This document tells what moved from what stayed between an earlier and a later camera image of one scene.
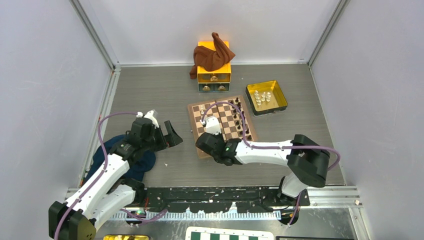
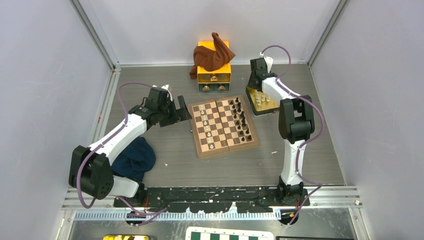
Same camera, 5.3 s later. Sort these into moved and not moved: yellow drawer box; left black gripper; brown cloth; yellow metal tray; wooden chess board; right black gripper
Moved: right black gripper; left black gripper
Not moved: yellow drawer box; brown cloth; wooden chess board; yellow metal tray
